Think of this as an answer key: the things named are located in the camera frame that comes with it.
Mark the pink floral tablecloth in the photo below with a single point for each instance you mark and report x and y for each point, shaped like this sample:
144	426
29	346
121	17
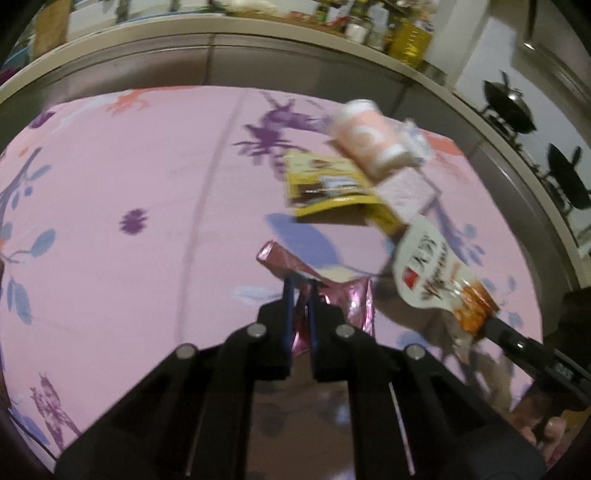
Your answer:
141	338

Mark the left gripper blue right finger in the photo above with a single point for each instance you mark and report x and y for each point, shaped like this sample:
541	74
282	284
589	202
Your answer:
312	317

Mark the red foil snack wrapper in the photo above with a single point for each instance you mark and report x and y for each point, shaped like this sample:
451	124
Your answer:
355	297

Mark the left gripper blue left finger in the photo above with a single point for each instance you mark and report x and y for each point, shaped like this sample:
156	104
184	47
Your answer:
288	315

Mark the white sauce pouch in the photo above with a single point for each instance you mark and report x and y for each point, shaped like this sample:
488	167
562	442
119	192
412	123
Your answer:
428	274

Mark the wooden cutting board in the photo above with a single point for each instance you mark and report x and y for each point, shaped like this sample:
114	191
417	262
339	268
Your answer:
51	27

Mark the yellow snack bag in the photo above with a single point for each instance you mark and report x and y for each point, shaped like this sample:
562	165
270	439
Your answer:
328	189

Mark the person right hand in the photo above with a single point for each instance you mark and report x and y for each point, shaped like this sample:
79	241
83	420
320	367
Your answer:
552	436

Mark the brown paper box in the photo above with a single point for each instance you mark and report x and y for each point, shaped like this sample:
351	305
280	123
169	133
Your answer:
408	193

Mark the yellow oil bottle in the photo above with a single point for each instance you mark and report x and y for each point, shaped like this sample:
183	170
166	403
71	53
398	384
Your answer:
409	44

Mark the pink paper cup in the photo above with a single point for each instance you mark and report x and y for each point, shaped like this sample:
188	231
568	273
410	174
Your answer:
361	130

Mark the black wok on stove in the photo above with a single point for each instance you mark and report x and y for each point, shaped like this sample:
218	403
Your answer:
508	103

